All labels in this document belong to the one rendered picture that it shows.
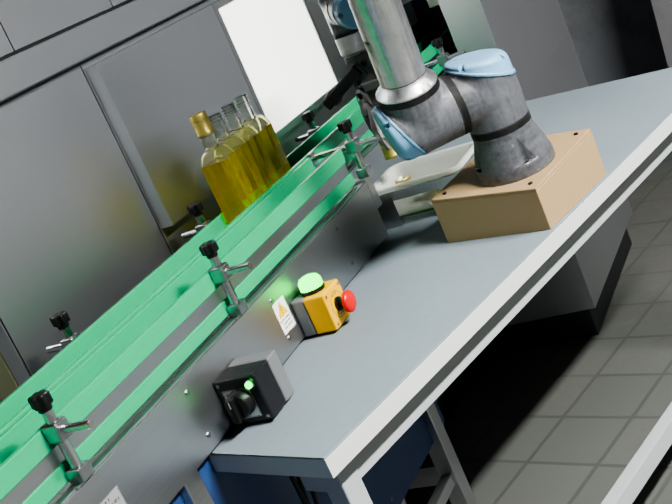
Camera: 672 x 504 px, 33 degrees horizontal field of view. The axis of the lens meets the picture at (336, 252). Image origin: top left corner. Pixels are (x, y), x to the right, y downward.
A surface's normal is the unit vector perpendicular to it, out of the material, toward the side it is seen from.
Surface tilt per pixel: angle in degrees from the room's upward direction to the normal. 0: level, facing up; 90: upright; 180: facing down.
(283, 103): 90
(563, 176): 90
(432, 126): 102
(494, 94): 95
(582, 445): 0
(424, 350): 0
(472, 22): 90
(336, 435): 0
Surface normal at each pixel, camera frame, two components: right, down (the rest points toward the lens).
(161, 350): 0.84, -0.22
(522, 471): -0.39, -0.88
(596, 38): -0.58, 0.47
